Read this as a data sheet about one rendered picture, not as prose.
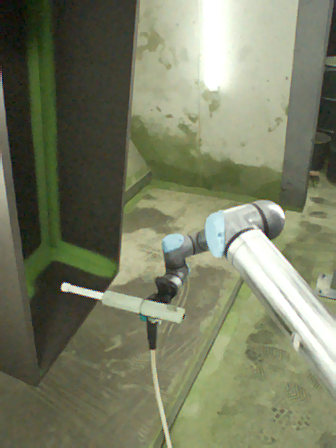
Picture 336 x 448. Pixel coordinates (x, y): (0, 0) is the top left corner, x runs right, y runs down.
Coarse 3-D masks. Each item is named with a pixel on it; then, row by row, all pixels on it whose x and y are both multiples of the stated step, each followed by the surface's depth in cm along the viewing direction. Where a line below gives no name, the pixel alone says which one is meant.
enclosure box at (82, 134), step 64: (0, 0) 102; (64, 0) 111; (128, 0) 105; (0, 64) 109; (64, 64) 122; (128, 64) 114; (0, 128) 68; (64, 128) 135; (128, 128) 125; (0, 192) 76; (64, 192) 151; (0, 256) 87; (64, 256) 168; (0, 320) 103; (64, 320) 141
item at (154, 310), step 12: (72, 288) 143; (108, 300) 137; (120, 300) 136; (132, 300) 135; (132, 312) 136; (144, 312) 133; (156, 312) 131; (168, 312) 130; (180, 312) 130; (156, 324) 138; (180, 324) 130; (156, 336) 140
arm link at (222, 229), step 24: (216, 216) 99; (240, 216) 99; (264, 216) 100; (216, 240) 98; (240, 240) 94; (264, 240) 93; (240, 264) 92; (264, 264) 87; (288, 264) 88; (264, 288) 85; (288, 288) 82; (288, 312) 79; (312, 312) 77; (288, 336) 79; (312, 336) 74; (312, 360) 73
